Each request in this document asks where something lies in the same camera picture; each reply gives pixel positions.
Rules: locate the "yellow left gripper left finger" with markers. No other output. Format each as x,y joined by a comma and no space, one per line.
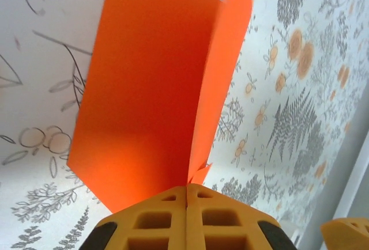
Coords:
177,224

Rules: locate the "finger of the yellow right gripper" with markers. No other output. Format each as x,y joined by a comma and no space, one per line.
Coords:
346,235

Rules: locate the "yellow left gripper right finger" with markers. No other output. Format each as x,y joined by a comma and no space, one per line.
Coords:
196,227

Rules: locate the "orange square paper sheet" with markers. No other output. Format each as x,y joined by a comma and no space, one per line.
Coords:
144,88

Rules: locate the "floral patterned tablecloth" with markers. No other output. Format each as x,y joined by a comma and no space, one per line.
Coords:
288,117

